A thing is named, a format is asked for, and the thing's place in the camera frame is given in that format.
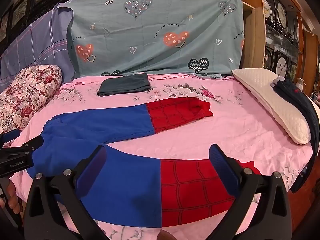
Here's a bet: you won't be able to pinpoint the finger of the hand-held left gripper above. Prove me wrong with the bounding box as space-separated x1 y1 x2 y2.
0 129 20 143
2 135 43 155

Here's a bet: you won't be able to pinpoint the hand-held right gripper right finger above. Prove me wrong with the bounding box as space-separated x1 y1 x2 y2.
209 144 293 240

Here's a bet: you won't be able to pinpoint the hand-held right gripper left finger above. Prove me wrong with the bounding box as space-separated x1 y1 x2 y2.
24 144 110 240

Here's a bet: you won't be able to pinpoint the blue and red pants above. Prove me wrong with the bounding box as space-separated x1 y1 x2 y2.
26 97 262 229

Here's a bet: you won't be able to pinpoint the dark grey folded pants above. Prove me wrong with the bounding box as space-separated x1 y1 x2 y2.
97 73 152 97

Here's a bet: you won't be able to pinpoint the person's left hand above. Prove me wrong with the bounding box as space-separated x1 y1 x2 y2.
5 179 20 215

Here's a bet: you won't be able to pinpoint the red floral pillow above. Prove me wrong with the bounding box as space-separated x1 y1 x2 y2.
0 64 62 148

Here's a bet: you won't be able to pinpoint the pink floral bedsheet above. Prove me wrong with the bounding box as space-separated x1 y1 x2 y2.
9 74 314 240

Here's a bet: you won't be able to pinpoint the white quilted pillow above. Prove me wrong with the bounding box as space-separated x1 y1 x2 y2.
232 68 312 145

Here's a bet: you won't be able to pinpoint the purple plaid sheet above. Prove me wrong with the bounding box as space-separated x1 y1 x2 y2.
0 4 80 88

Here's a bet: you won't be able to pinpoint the navy garment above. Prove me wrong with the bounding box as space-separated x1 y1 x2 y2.
270 78 320 193

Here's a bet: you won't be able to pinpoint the wooden display cabinet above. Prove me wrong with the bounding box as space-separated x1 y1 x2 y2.
235 0 320 100

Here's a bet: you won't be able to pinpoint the teal heart-printed sheet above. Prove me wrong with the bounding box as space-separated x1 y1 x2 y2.
66 0 244 78

